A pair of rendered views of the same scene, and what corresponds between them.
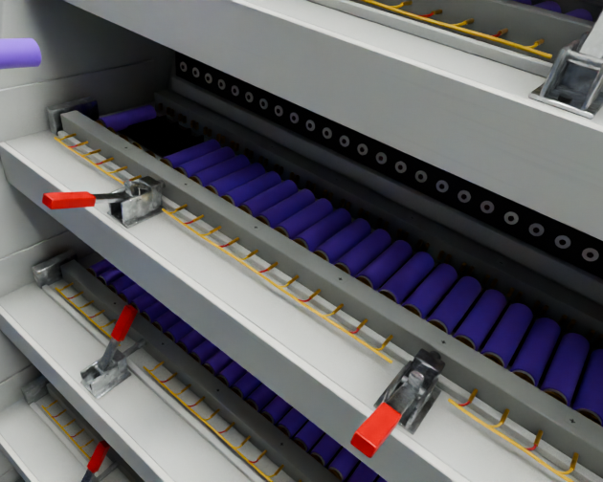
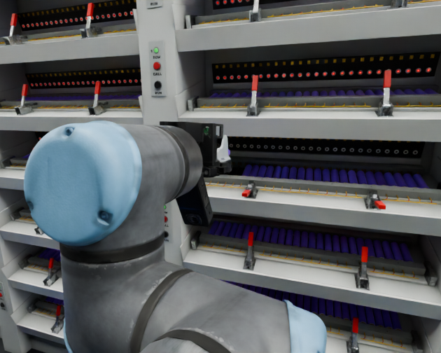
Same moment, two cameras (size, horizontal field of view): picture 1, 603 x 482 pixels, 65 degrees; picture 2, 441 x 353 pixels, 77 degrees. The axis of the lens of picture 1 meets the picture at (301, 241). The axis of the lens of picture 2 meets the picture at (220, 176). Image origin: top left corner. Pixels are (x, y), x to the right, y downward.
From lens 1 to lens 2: 42 cm
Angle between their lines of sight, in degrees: 14
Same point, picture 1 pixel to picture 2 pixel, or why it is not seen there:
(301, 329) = (331, 201)
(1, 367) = not seen: hidden behind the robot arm
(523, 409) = (400, 192)
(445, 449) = (390, 209)
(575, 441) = (416, 193)
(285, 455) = (328, 255)
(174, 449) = (291, 272)
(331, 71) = (323, 127)
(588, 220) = (401, 137)
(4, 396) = not seen: hidden behind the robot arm
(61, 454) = not seen: hidden behind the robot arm
